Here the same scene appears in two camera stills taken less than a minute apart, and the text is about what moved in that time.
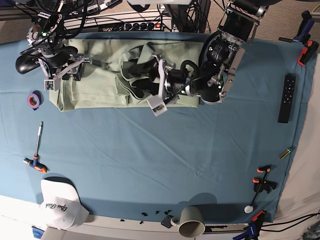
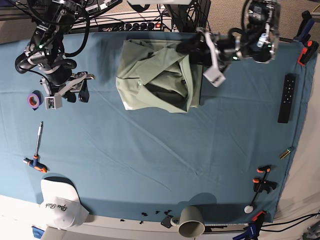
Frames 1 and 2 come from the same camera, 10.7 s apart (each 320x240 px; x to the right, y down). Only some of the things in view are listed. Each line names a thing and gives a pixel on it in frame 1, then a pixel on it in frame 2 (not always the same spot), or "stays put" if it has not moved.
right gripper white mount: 157,103 to 200,52
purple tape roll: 35,100 stays put
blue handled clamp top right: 305,25 stays put
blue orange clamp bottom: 254,228 stays put
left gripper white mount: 53,83 to 79,83
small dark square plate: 166,222 stays put
